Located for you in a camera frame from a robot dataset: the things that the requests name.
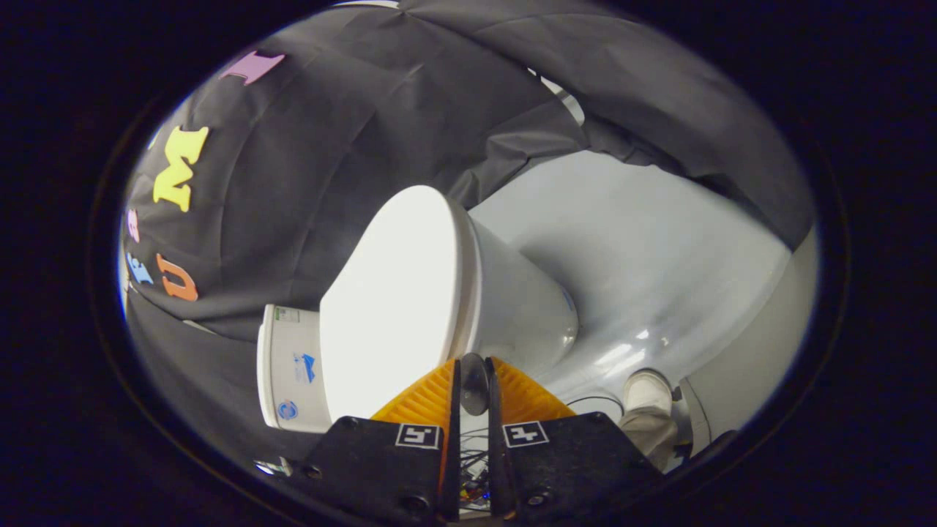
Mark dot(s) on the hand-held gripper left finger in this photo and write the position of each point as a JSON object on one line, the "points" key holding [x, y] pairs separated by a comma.
{"points": [[381, 468]]}

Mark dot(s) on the grey round lid tab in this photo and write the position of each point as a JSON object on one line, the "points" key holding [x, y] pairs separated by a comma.
{"points": [[474, 384]]}

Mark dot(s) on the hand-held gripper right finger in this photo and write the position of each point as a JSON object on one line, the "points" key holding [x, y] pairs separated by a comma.
{"points": [[564, 468]]}

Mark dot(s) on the person's white shoe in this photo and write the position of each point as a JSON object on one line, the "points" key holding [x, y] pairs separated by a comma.
{"points": [[648, 389]]}

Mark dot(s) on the black backdrop cloth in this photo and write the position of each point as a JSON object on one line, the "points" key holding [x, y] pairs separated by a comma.
{"points": [[307, 183]]}

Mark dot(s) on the person's beige trouser leg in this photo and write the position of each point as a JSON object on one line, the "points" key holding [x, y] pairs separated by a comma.
{"points": [[651, 435]]}

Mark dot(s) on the white toilet tank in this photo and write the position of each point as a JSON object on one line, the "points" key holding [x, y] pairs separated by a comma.
{"points": [[289, 373]]}

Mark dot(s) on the white toilet lid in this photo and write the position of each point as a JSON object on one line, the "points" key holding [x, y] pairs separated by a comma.
{"points": [[395, 307]]}

